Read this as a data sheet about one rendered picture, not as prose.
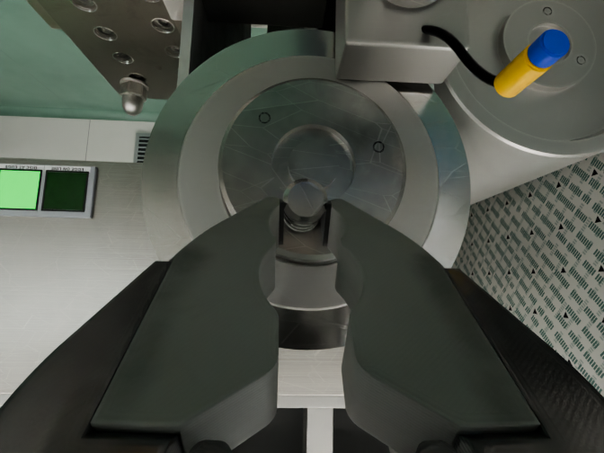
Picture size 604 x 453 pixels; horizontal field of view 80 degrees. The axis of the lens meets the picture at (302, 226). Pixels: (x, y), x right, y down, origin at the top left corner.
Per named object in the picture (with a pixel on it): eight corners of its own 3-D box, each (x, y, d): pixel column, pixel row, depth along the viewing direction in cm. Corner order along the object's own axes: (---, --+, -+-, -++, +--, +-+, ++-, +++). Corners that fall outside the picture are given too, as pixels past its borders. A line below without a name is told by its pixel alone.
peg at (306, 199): (337, 205, 11) (299, 230, 11) (326, 220, 14) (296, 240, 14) (311, 168, 11) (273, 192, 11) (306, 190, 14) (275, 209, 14)
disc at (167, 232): (464, 36, 18) (480, 352, 15) (459, 42, 18) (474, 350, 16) (154, 18, 17) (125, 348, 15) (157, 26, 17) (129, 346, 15)
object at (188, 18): (210, -232, 20) (188, 84, 17) (250, 44, 43) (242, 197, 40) (201, -233, 20) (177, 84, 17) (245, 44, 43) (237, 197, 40)
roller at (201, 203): (435, 60, 17) (445, 313, 15) (343, 192, 43) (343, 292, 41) (185, 48, 16) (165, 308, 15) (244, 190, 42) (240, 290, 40)
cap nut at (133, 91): (143, 77, 49) (139, 109, 48) (152, 92, 52) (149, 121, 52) (115, 76, 49) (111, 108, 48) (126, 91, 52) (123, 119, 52)
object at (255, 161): (423, 101, 15) (386, 280, 14) (407, 122, 17) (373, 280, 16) (245, 55, 15) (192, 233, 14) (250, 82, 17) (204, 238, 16)
